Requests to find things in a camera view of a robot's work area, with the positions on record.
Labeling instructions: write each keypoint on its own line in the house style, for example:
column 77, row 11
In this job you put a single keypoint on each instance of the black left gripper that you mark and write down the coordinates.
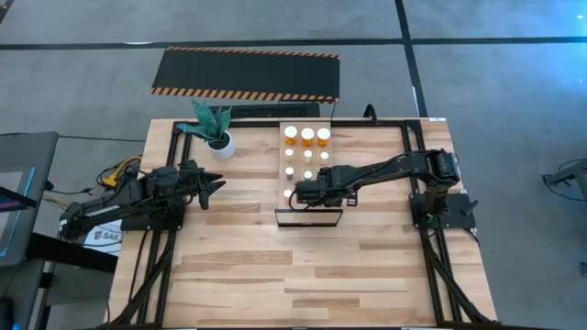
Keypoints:
column 188, row 185

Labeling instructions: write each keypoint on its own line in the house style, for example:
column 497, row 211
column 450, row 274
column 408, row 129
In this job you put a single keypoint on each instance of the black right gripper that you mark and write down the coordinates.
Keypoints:
column 321, row 192

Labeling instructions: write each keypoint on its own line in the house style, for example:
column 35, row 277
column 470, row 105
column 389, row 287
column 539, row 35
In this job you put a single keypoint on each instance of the small blue bottle red pills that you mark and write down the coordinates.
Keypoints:
column 308, row 174
column 289, row 172

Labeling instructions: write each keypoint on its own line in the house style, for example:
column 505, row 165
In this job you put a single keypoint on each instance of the small pink pill bottle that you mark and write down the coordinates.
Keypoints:
column 287, row 193

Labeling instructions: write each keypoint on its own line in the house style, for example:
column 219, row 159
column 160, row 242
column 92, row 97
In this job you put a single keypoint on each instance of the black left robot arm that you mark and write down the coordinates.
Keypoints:
column 114, row 206

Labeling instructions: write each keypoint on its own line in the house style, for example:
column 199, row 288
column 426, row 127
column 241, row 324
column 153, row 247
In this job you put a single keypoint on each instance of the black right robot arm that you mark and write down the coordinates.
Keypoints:
column 399, row 169

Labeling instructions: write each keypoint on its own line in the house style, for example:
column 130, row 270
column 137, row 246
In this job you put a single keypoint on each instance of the snake plant in white pot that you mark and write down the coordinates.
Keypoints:
column 222, row 149

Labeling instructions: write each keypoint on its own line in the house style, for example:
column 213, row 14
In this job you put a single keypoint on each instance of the black perforated floor strip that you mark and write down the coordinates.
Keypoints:
column 275, row 111

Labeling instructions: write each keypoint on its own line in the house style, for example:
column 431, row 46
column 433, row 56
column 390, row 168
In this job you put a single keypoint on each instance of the white paper sheet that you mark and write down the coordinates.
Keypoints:
column 107, row 238

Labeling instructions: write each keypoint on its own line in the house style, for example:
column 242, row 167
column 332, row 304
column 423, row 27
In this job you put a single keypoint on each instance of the black hazard-striped floor mat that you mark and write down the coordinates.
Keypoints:
column 247, row 73

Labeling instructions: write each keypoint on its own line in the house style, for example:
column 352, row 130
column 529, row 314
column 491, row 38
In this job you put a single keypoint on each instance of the black floor beam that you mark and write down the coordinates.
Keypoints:
column 69, row 254

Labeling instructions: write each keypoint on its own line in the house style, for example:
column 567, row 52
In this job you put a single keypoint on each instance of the grey side desk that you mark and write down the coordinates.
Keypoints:
column 41, row 151

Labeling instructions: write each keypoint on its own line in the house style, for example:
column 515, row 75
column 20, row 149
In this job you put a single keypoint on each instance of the dark flat device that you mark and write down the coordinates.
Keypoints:
column 16, row 201

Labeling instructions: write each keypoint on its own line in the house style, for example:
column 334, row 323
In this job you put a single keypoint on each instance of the black stand leg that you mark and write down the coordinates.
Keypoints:
column 568, row 176

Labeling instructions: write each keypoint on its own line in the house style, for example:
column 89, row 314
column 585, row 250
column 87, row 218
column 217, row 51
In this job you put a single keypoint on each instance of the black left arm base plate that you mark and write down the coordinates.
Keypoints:
column 156, row 225

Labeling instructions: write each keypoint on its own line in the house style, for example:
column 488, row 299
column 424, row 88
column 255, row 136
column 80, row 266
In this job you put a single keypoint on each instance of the black aluminium table frame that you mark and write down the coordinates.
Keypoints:
column 252, row 123

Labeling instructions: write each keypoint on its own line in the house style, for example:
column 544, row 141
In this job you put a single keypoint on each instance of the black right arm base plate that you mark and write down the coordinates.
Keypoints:
column 458, row 215

